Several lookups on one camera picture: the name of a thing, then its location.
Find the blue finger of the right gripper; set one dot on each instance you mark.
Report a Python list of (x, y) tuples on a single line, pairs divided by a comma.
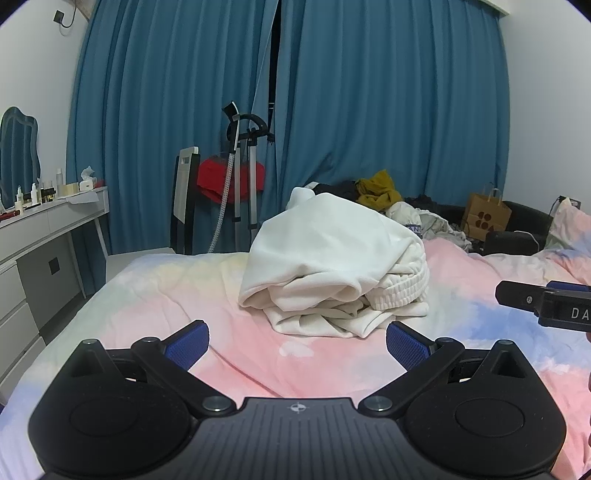
[(560, 305)]

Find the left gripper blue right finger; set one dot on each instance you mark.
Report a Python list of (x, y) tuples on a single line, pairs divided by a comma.
[(428, 364)]

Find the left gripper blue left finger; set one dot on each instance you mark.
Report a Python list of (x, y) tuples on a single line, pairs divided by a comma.
[(167, 362)]

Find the white zip sweatshirt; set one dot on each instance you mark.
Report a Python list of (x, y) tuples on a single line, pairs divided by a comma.
[(328, 267)]

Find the grey white crumpled clothes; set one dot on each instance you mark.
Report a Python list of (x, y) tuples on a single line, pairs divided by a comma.
[(427, 225)]

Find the pastel tie-dye duvet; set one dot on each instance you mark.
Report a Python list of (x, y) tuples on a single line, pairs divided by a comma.
[(156, 296)]

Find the pastel pillow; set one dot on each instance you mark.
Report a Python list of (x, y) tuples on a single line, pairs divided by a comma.
[(569, 230)]

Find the black sofa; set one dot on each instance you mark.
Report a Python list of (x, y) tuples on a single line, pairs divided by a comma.
[(525, 234)]

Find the brown paper shopping bag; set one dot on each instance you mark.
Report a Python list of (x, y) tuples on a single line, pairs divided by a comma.
[(485, 213)]

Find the black and white chair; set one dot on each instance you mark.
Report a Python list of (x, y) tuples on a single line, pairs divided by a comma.
[(184, 199)]

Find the mustard yellow garment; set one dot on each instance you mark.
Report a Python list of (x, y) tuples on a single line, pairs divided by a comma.
[(378, 192)]

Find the white dressing table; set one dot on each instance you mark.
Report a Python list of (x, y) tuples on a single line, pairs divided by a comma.
[(40, 275)]

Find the black garment on pile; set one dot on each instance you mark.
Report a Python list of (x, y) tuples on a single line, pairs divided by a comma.
[(345, 189)]

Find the red garment on stand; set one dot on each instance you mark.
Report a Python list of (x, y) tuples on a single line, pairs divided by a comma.
[(211, 177)]

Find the tissue box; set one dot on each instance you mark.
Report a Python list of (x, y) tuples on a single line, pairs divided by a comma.
[(88, 180)]

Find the wavy blue framed mirror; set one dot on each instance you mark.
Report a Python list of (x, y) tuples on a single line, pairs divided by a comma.
[(20, 166)]

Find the garment steamer stand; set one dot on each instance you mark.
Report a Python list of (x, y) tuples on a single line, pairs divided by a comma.
[(244, 132)]

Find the blue curtain right panel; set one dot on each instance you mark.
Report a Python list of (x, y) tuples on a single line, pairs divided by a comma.
[(419, 89)]

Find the blue curtain panel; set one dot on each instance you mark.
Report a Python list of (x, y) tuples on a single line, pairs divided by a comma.
[(152, 79), (419, 89)]

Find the blue curtain left panel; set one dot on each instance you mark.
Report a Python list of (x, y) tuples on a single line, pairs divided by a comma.
[(152, 79)]

